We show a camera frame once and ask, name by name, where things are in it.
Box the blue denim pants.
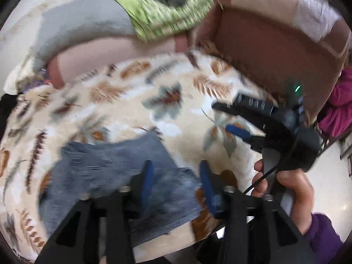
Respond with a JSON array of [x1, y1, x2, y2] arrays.
[[39, 132, 202, 246]]

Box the purple sleeve forearm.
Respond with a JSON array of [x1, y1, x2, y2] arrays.
[[304, 213, 343, 264]]

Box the magenta clothing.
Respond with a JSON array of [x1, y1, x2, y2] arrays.
[[317, 67, 352, 137]]

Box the person right hand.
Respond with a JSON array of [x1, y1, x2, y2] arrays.
[[251, 160, 314, 235]]

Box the green checkered folded blanket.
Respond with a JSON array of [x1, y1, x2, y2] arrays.
[[115, 0, 214, 42]]

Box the colourful items under pillow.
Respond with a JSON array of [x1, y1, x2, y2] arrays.
[[20, 69, 52, 93]]

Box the black cloth beside sofa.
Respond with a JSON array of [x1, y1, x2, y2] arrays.
[[0, 93, 17, 139]]

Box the white crumpled cloth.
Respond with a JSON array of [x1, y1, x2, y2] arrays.
[[3, 58, 36, 95]]

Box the grey quilted pillow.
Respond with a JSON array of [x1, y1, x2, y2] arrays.
[[28, 0, 136, 72]]

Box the black cable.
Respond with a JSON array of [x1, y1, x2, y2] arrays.
[[242, 164, 279, 196]]

